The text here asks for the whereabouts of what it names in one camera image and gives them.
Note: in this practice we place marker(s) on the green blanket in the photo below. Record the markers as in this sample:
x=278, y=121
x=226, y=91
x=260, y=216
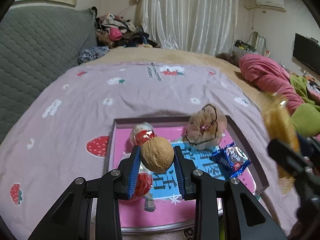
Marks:
x=306, y=116

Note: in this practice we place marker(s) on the grey quilted headboard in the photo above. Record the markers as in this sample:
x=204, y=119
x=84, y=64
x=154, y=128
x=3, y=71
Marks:
x=38, y=45

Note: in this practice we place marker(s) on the white satin curtain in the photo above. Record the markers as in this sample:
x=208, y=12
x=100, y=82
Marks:
x=198, y=26

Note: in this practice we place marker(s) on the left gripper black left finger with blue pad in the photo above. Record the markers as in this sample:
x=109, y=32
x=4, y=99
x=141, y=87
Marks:
x=70, y=216

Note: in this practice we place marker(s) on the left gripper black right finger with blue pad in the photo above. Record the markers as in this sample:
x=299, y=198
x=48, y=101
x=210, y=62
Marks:
x=245, y=217

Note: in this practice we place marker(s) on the lilac strawberry print sheet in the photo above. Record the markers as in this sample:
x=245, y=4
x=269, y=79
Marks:
x=49, y=146

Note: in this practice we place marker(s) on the brown walnut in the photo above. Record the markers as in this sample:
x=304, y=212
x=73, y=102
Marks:
x=157, y=154

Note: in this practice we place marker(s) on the beige mesh scrunchie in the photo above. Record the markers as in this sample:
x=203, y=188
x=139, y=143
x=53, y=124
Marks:
x=205, y=127

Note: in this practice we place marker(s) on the blue patterned cloth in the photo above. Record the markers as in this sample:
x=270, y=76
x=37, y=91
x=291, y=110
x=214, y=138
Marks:
x=91, y=54

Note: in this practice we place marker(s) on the pile of clothes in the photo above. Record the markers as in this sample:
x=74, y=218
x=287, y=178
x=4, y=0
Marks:
x=114, y=31

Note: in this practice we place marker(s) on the pink book tray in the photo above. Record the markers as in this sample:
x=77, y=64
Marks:
x=162, y=209

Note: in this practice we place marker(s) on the blue candy wrapper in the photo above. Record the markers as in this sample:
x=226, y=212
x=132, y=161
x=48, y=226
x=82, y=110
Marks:
x=232, y=160

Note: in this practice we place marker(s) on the red white chocolate egg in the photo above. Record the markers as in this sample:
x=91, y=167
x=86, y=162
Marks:
x=141, y=133

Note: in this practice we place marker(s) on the black wall television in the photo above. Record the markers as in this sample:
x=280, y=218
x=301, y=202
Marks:
x=307, y=51

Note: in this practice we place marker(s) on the pink quilt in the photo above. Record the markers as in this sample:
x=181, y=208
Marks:
x=269, y=76

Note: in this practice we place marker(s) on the white air conditioner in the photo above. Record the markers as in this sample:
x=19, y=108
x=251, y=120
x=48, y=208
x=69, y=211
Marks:
x=277, y=5

